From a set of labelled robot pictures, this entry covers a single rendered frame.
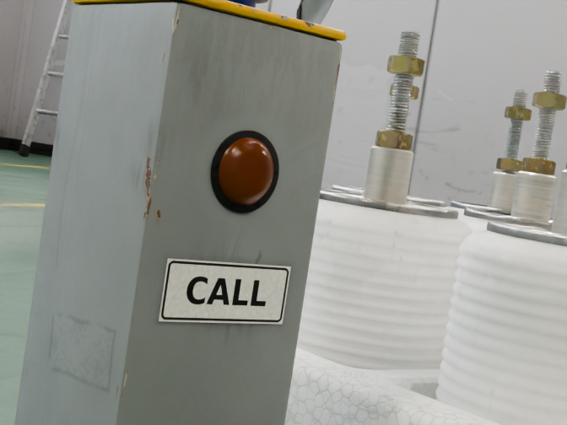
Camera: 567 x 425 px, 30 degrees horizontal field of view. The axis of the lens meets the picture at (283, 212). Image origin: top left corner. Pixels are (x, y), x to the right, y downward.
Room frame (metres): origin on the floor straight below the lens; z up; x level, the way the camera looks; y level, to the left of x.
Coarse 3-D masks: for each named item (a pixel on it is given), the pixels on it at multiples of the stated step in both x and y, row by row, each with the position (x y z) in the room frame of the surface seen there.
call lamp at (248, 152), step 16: (240, 144) 0.34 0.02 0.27; (256, 144) 0.34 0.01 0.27; (224, 160) 0.34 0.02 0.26; (240, 160) 0.34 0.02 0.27; (256, 160) 0.34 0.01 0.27; (272, 160) 0.35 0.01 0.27; (224, 176) 0.34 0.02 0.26; (240, 176) 0.34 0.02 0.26; (256, 176) 0.34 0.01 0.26; (272, 176) 0.35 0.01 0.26; (224, 192) 0.34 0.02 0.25; (240, 192) 0.34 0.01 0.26; (256, 192) 0.34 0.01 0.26
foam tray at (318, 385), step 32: (320, 384) 0.44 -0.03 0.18; (352, 384) 0.43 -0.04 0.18; (384, 384) 0.44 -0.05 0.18; (416, 384) 0.47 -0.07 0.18; (288, 416) 0.46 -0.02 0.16; (320, 416) 0.44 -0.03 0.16; (352, 416) 0.43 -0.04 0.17; (384, 416) 0.41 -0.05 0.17; (416, 416) 0.40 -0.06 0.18; (448, 416) 0.40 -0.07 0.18
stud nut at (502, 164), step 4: (500, 160) 0.77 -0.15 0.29; (504, 160) 0.77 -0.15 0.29; (508, 160) 0.77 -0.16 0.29; (512, 160) 0.77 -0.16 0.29; (516, 160) 0.77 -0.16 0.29; (520, 160) 0.77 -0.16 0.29; (496, 164) 0.78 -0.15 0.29; (500, 164) 0.77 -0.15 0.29; (504, 164) 0.77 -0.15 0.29; (508, 164) 0.77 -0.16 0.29; (512, 164) 0.77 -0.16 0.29; (516, 164) 0.77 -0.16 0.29; (520, 164) 0.77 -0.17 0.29; (496, 168) 0.78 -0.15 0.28; (500, 168) 0.77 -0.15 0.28; (504, 168) 0.77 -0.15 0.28; (508, 168) 0.77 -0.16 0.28; (512, 168) 0.77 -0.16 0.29; (516, 168) 0.77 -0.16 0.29; (520, 168) 0.77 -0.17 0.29
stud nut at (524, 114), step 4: (508, 108) 0.77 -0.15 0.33; (512, 108) 0.77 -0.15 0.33; (516, 108) 0.77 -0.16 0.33; (520, 108) 0.77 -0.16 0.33; (524, 108) 0.77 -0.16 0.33; (508, 112) 0.77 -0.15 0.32; (512, 112) 0.77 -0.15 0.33; (516, 112) 0.77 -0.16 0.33; (520, 112) 0.77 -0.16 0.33; (524, 112) 0.77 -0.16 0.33; (528, 112) 0.77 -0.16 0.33; (508, 116) 0.77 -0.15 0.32; (512, 116) 0.77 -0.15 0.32; (516, 116) 0.77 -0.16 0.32; (520, 116) 0.77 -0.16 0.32; (524, 116) 0.77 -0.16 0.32; (528, 116) 0.77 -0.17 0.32; (524, 120) 0.77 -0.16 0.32; (528, 120) 0.77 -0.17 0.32
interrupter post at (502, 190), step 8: (496, 176) 0.77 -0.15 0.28; (504, 176) 0.77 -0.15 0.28; (512, 176) 0.77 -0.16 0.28; (496, 184) 0.77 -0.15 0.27; (504, 184) 0.77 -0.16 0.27; (512, 184) 0.77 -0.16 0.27; (496, 192) 0.77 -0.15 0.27; (504, 192) 0.77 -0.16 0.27; (512, 192) 0.77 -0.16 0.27; (496, 200) 0.77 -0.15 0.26; (504, 200) 0.77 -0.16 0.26; (512, 200) 0.77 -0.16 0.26; (496, 208) 0.77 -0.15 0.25; (504, 208) 0.77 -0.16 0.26
